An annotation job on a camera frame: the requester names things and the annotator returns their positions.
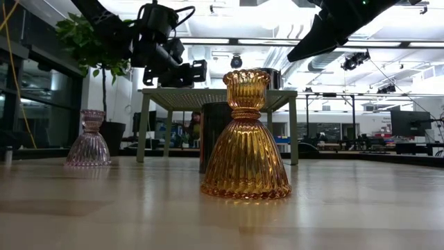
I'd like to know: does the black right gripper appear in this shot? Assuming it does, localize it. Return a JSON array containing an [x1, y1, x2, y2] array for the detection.
[[287, 0, 400, 63]]

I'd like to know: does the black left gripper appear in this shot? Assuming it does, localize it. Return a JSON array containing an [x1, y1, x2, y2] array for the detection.
[[131, 34, 208, 88]]

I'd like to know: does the dark ribbed cylinder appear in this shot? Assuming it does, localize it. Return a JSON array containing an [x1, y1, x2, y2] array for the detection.
[[198, 101, 234, 174]]

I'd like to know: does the amber ribbed glass candle holder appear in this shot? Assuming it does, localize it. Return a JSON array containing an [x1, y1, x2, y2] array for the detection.
[[200, 68, 293, 201]]

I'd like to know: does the pink ribbed glass candle holder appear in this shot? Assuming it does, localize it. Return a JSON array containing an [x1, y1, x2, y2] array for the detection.
[[65, 109, 112, 167]]

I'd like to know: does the green metal mesh shelf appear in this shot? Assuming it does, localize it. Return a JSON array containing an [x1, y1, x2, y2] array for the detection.
[[135, 87, 300, 166]]

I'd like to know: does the black computer monitor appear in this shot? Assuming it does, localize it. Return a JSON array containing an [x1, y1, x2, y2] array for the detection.
[[133, 110, 157, 133], [390, 110, 433, 138]]

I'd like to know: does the person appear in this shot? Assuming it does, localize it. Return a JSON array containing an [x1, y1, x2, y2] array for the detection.
[[187, 111, 202, 147]]

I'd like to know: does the black plant pot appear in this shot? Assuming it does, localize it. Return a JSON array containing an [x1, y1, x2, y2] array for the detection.
[[99, 120, 127, 157]]

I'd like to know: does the green leafy plant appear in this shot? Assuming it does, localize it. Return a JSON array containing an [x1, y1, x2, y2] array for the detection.
[[55, 12, 136, 122]]

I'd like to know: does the black desk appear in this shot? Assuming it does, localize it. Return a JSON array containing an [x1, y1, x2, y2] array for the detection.
[[395, 142, 444, 156]]

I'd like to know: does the silver ventilation duct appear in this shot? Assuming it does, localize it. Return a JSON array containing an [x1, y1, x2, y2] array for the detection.
[[307, 51, 346, 73]]

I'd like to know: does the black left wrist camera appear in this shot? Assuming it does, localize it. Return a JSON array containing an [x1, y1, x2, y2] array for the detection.
[[137, 2, 197, 41]]

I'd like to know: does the black metal frame stand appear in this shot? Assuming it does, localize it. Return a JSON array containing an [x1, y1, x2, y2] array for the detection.
[[304, 92, 357, 140]]

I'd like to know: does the black aluminium table frame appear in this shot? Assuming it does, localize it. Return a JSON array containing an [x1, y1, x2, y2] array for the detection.
[[0, 147, 444, 168]]

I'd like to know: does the yellow cable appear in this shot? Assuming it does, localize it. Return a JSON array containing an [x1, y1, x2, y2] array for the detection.
[[0, 0, 38, 150]]

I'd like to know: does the silver metal post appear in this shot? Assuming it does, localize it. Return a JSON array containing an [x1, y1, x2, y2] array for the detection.
[[3, 145, 14, 166]]

